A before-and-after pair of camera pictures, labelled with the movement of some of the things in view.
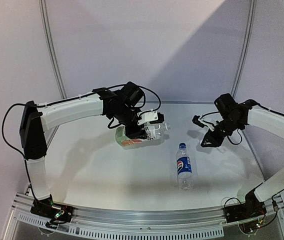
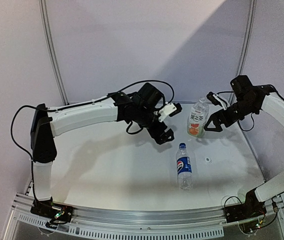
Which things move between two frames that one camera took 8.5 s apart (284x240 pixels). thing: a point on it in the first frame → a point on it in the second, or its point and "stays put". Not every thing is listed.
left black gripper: [136, 133] → [156, 134]
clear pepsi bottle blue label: [184, 169] stays put
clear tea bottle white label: [156, 131] → [198, 117]
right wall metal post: [246, 49] stays put
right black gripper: [215, 141] → [216, 118]
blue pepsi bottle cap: [182, 146] stays put
